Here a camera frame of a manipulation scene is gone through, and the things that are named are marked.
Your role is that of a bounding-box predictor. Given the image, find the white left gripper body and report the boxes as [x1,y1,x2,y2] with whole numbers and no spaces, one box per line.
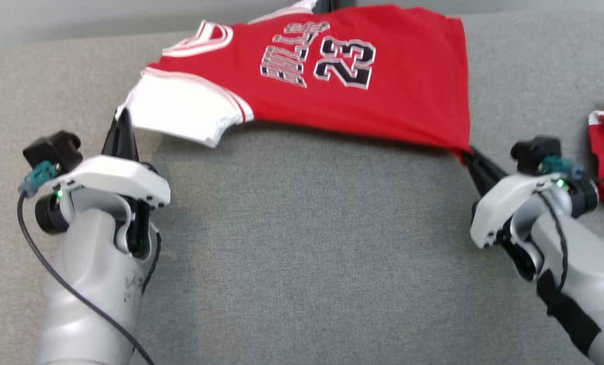
[53,155,171,209]

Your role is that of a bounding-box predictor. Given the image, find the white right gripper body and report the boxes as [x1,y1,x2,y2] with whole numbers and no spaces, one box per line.
[470,172,574,249]

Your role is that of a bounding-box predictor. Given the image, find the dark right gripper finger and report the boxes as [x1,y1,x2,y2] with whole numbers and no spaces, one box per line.
[463,155,489,197]
[467,146,508,186]

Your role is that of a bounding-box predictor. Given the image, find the red basketball jersey white sleeves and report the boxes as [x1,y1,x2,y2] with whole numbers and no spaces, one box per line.
[116,4,472,165]

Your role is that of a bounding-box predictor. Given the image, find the teal right camera connector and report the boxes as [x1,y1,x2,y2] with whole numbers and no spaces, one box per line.
[539,156,584,181]

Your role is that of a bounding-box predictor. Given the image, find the teal camera connector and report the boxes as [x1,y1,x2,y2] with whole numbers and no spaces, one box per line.
[539,156,584,181]
[18,161,60,198]

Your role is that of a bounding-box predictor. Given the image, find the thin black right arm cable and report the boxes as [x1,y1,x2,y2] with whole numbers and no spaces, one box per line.
[534,191,569,295]

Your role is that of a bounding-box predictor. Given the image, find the teal left camera connector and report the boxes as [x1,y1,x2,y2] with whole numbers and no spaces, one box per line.
[18,161,60,198]

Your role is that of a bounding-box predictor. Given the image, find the black left camera cable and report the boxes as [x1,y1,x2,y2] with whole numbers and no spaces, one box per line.
[16,193,156,365]

